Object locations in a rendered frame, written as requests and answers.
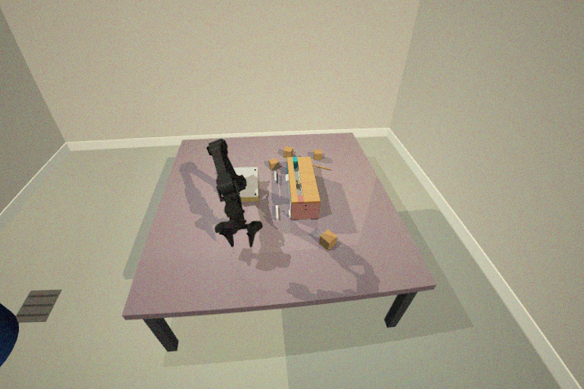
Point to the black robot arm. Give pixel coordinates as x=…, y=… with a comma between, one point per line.
x=228, y=184

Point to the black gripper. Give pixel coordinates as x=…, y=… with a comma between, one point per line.
x=252, y=228

